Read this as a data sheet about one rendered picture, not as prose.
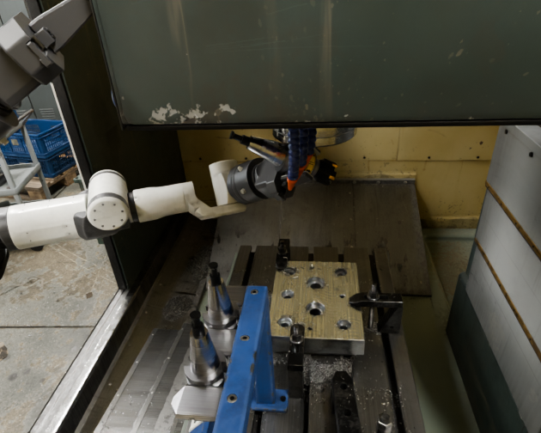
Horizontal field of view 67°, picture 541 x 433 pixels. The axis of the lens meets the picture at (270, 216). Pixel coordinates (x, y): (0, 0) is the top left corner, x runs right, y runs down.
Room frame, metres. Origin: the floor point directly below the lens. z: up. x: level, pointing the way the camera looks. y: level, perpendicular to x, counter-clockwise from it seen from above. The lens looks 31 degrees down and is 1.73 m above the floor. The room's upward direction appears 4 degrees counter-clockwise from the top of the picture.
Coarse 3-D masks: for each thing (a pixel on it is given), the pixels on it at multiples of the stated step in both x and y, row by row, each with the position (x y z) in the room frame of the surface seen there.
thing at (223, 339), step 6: (210, 330) 0.49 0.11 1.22; (216, 330) 0.49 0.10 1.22; (222, 330) 0.49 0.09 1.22; (228, 330) 0.49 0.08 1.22; (234, 330) 0.49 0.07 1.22; (210, 336) 0.48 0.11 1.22; (216, 336) 0.48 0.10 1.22; (222, 336) 0.48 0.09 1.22; (228, 336) 0.47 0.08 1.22; (234, 336) 0.47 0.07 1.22; (216, 342) 0.46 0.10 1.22; (222, 342) 0.46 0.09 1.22; (228, 342) 0.46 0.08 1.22; (216, 348) 0.45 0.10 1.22; (222, 348) 0.45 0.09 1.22; (228, 348) 0.45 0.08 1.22; (228, 354) 0.44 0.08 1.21
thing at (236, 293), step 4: (228, 288) 0.59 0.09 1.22; (232, 288) 0.59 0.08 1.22; (236, 288) 0.59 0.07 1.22; (240, 288) 0.59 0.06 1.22; (244, 288) 0.59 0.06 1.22; (228, 292) 0.58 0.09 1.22; (232, 292) 0.58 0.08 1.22; (236, 292) 0.58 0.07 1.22; (240, 292) 0.58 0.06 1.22; (244, 292) 0.58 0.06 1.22; (232, 296) 0.57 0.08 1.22; (236, 296) 0.57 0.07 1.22; (240, 296) 0.57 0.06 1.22; (244, 296) 0.57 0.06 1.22; (232, 300) 0.56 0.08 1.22; (236, 300) 0.56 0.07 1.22; (240, 300) 0.56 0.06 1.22; (240, 304) 0.55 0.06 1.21
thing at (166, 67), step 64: (128, 0) 0.43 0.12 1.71; (192, 0) 0.42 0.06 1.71; (256, 0) 0.41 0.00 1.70; (320, 0) 0.40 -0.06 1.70; (384, 0) 0.40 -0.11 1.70; (448, 0) 0.39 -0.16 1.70; (512, 0) 0.38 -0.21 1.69; (128, 64) 0.43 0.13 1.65; (192, 64) 0.42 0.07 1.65; (256, 64) 0.41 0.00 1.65; (320, 64) 0.40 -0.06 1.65; (384, 64) 0.40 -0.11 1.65; (448, 64) 0.39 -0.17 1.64; (512, 64) 0.38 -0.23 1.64; (128, 128) 0.44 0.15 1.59; (192, 128) 0.43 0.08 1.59; (256, 128) 0.42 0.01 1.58
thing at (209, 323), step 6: (234, 306) 0.53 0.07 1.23; (234, 312) 0.53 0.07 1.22; (204, 318) 0.51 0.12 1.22; (228, 318) 0.51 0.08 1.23; (234, 318) 0.51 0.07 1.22; (204, 324) 0.51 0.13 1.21; (210, 324) 0.50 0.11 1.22; (216, 324) 0.49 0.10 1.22; (222, 324) 0.49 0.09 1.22; (228, 324) 0.50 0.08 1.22; (234, 324) 0.51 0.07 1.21
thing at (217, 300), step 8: (208, 288) 0.52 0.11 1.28; (216, 288) 0.51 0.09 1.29; (224, 288) 0.52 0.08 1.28; (208, 296) 0.52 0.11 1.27; (216, 296) 0.51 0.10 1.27; (224, 296) 0.51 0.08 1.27; (208, 304) 0.52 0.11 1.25; (216, 304) 0.51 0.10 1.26; (224, 304) 0.51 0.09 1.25; (208, 312) 0.52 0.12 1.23; (216, 312) 0.50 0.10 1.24; (224, 312) 0.51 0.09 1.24; (232, 312) 0.52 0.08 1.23
